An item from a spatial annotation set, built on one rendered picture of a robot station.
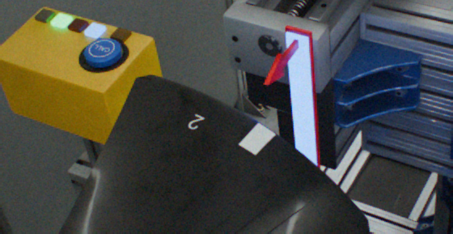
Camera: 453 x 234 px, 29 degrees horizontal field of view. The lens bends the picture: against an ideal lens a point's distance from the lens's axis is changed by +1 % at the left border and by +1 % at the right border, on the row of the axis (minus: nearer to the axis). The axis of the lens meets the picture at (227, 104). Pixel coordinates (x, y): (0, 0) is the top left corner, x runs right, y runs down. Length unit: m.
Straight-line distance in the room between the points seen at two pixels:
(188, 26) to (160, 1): 0.15
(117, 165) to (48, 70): 0.31
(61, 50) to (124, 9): 0.82
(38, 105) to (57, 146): 0.72
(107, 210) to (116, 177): 0.03
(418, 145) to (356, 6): 0.25
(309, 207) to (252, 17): 0.47
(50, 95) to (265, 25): 0.29
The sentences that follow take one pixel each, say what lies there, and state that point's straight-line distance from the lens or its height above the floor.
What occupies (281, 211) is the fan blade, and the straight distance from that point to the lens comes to 0.65.
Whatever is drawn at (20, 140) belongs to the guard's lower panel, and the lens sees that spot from 1.63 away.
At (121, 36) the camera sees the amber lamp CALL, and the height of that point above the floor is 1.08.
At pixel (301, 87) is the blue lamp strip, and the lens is 0.79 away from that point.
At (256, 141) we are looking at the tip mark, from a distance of 0.70.
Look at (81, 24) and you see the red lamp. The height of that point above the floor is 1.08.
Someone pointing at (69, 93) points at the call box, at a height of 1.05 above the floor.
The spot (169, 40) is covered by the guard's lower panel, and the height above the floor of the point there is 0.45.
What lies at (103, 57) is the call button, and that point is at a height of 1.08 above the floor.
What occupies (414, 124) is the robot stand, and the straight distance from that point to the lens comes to 1.26.
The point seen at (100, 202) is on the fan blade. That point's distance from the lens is 0.65.
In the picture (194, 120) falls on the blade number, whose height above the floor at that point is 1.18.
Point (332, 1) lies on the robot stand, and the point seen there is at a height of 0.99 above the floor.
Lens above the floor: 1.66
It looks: 43 degrees down
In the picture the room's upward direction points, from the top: 9 degrees counter-clockwise
